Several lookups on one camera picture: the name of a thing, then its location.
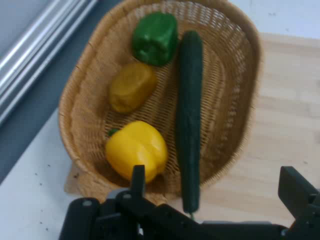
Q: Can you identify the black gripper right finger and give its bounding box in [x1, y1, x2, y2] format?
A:
[277, 166, 320, 240]

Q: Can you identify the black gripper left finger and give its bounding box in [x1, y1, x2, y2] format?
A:
[58, 164, 201, 240]

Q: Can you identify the orange bell pepper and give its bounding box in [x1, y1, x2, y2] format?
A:
[108, 62, 158, 115]

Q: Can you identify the yellow lemon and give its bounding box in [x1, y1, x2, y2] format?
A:
[104, 120, 169, 185]

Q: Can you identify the bamboo cutting board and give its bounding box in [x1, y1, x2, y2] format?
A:
[63, 32, 320, 226]

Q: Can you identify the long dark green cucumber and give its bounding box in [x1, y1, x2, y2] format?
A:
[174, 30, 204, 221]

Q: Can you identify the woven wicker basket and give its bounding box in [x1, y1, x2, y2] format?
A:
[58, 0, 263, 205]

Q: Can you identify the green bell pepper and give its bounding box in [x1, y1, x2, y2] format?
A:
[131, 11, 180, 67]

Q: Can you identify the long horizontal aluminium frame rail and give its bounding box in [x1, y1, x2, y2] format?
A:
[0, 0, 100, 126]

